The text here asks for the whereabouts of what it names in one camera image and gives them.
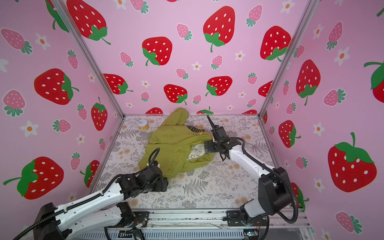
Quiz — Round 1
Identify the green zip-up jacket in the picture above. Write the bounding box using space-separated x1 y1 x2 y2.
138 108 215 179

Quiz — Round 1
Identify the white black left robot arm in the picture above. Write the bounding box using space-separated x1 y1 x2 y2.
32 164 169 240

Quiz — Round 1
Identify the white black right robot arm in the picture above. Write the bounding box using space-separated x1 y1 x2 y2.
204 116 299 225

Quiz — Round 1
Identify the small white yellow cup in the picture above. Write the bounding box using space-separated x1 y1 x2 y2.
138 119 149 131

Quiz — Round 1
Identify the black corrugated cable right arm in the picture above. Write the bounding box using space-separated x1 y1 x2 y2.
214 131 300 225

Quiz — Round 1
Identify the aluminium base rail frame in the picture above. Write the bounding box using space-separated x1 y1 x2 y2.
71 208 313 240

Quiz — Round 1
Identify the aluminium corner post right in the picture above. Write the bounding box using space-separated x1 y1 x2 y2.
259 0 320 120

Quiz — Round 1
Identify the aluminium corner post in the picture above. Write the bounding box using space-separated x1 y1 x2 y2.
52 0 125 119
259 0 320 120

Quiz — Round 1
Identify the aluminium corner post left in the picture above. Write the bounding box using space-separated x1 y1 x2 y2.
52 0 125 119

